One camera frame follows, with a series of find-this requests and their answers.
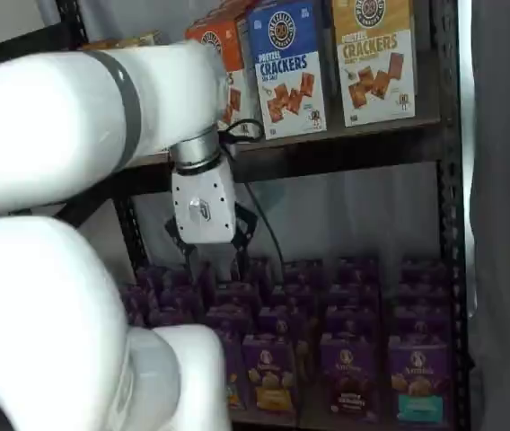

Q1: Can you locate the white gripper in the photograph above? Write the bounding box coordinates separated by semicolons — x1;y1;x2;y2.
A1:
163;159;259;279

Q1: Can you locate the purple box yellow patch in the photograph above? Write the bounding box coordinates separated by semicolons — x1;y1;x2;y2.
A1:
268;283;317;310
257;306;310;337
281;259;326;286
241;332;312;417

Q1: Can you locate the blue pretzel crackers box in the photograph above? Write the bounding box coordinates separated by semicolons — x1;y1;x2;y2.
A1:
246;0;328;141

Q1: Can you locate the orange pretzel crackers box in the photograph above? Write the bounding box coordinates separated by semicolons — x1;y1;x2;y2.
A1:
191;0;256;28
185;15;261;136

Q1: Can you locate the brown wooden shelf board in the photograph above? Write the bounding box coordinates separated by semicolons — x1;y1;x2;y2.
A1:
230;117;443;156

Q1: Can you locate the purple box teal patch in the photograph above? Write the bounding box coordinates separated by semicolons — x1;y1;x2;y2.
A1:
392;306;453;346
388;334;456;427
397;281;452;311

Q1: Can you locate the yellow pretzel crackers box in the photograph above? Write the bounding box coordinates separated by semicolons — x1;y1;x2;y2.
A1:
330;0;418;128

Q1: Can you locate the black metal shelf rack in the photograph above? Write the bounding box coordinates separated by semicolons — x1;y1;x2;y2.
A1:
0;0;474;431

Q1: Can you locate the grey fabric curtain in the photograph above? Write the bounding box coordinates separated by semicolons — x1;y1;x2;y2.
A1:
461;0;510;431

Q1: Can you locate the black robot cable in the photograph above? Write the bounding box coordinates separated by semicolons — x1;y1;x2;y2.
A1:
218;119;283;264

